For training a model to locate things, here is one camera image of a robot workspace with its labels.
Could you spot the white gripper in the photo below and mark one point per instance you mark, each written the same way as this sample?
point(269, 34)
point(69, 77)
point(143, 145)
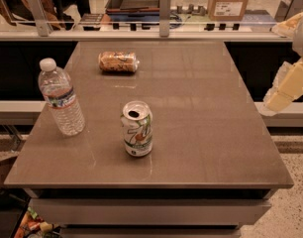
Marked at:
point(287, 85)

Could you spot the orange soda can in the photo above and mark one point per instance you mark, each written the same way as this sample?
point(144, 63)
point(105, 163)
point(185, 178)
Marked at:
point(118, 61)

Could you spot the white green 7up can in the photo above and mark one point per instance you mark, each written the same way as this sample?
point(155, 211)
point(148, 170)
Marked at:
point(136, 121)

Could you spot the cardboard box with label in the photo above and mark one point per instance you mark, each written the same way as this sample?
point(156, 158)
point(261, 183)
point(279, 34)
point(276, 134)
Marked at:
point(227, 10)

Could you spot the brown table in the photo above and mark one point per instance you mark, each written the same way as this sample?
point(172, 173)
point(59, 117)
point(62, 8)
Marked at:
point(176, 150)

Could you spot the grey open tray box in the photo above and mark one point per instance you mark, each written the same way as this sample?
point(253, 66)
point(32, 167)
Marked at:
point(121, 6)

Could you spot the clear plastic water bottle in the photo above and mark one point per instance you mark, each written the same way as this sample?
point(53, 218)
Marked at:
point(58, 92)

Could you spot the colourful snack packages bin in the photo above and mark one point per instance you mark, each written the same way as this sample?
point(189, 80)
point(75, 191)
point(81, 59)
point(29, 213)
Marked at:
point(33, 226)

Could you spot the right metal railing post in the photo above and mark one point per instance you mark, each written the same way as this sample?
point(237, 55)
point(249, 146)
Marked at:
point(288, 8)

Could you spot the metal railing post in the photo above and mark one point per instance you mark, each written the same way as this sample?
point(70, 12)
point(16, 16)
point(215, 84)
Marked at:
point(288, 8)
point(164, 15)
point(44, 28)

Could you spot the middle metal railing post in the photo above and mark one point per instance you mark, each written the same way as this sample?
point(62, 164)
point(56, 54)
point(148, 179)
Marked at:
point(164, 15)

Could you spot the left metal railing post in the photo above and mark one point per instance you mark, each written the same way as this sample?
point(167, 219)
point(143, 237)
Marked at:
point(44, 28)

